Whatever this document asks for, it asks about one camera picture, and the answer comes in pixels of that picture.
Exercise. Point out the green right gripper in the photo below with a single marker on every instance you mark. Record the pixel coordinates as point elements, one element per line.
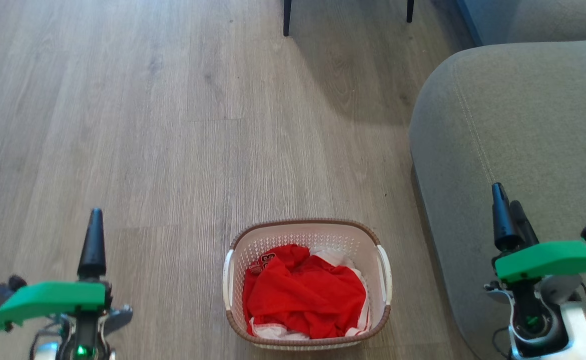
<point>553,257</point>

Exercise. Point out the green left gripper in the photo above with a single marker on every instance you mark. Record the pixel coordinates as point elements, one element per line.
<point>47,299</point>

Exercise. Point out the white garment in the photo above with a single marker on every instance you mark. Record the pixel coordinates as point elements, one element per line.
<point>330,256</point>

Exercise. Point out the black chair leg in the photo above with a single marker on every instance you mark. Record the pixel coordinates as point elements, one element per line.
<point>286,17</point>
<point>410,10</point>

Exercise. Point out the white brown-rimmed laundry basket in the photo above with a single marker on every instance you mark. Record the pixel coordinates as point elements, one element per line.
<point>303,235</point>

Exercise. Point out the grey fabric sofa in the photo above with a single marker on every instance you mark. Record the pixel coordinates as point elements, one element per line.
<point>523,125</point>

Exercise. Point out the red jersey garment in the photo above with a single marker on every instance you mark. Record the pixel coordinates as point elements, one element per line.
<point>303,295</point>

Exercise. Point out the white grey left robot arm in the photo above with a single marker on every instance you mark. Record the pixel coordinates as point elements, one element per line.
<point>117,317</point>

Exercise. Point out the grey blue furniture panel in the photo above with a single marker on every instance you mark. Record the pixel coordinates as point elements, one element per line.
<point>548,20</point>

